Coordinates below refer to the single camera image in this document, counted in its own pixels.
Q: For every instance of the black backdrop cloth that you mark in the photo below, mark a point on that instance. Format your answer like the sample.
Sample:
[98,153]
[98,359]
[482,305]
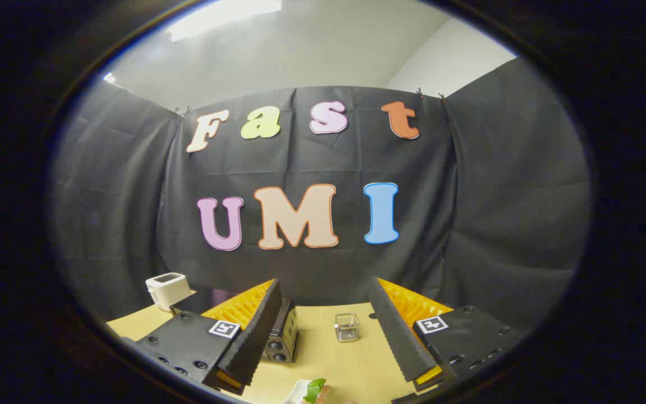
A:
[469,213]

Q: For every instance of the clear square holder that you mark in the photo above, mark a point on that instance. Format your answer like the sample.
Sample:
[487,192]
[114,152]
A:
[347,328]

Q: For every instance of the white bread toaster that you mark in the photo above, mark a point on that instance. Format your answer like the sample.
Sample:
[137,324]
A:
[166,287]

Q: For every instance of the black toaster oven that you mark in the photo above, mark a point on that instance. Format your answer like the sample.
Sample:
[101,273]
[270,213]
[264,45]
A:
[285,331]

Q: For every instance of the lettuce bread sandwich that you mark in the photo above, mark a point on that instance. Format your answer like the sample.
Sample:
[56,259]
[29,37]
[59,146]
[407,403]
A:
[317,389]

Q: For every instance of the white plate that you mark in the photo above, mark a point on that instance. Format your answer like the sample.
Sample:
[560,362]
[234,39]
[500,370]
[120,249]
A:
[295,394]

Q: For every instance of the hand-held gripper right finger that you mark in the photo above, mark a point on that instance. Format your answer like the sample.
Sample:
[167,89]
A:
[398,336]

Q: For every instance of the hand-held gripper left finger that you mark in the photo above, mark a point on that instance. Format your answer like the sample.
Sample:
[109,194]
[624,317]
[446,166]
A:
[255,336]

